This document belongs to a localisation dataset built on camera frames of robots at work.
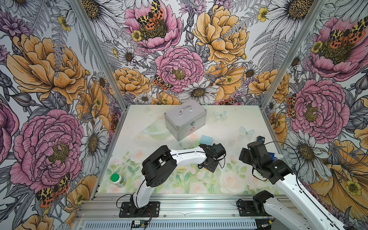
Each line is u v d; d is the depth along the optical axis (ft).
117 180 2.48
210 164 2.61
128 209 2.39
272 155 3.01
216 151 2.30
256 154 1.92
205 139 3.37
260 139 2.25
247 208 2.40
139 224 2.35
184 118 3.15
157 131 3.56
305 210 1.45
